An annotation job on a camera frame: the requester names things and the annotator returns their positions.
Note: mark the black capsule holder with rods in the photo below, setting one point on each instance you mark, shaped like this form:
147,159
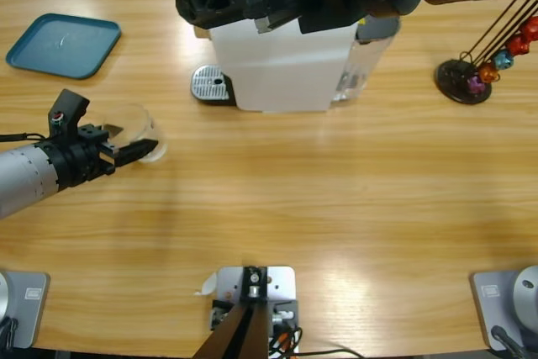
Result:
452,81

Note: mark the clear glass cup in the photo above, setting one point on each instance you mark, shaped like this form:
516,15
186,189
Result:
130,119

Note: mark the clear water tank dark lid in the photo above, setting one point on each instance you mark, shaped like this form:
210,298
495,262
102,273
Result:
361,60

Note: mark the white paper tag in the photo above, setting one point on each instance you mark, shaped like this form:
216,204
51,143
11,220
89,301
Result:
208,285

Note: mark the white capsule coffee machine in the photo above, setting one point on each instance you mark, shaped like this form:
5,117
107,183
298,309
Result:
277,69

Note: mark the blue coffee capsule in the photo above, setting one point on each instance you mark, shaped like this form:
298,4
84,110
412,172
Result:
502,60

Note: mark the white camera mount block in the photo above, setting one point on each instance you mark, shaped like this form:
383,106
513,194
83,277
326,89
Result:
279,283

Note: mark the dark camera post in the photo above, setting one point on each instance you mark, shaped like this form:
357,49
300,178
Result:
239,325

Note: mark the teal plastic tray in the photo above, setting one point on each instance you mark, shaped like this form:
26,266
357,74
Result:
63,45

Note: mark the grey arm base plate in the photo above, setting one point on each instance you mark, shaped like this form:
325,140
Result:
29,308
504,304

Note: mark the purple coffee capsule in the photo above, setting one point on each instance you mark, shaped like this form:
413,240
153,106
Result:
475,84

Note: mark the red coffee capsule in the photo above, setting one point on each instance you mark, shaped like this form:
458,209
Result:
530,29
517,44

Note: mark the metal grate drip tray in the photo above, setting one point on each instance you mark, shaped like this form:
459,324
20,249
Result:
208,81

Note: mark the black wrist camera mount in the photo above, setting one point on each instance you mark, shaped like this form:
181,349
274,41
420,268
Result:
69,102

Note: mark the orange coffee capsule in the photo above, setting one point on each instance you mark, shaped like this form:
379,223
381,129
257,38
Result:
488,73

